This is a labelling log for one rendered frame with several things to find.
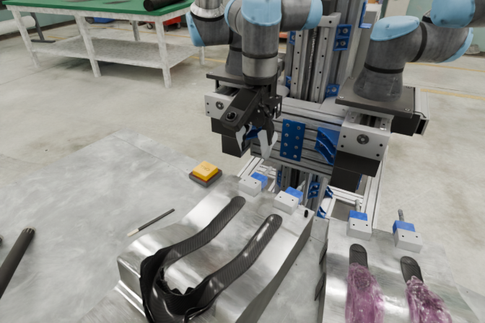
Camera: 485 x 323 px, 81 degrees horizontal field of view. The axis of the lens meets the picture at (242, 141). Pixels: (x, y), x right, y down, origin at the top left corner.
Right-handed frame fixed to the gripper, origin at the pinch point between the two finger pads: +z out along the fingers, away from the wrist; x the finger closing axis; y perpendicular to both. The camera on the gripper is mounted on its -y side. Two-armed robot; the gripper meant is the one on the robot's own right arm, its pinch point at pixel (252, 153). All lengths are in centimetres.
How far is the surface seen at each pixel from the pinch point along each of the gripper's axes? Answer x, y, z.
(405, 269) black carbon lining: -39.4, 1.4, 15.9
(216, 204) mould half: 4.3, -10.0, 12.3
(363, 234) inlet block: -29.4, 3.6, 13.8
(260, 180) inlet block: -1.2, 2.7, 10.5
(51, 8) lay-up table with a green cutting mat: 384, 130, 15
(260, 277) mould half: -15.7, -20.6, 11.8
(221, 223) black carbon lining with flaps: -0.4, -13.6, 13.0
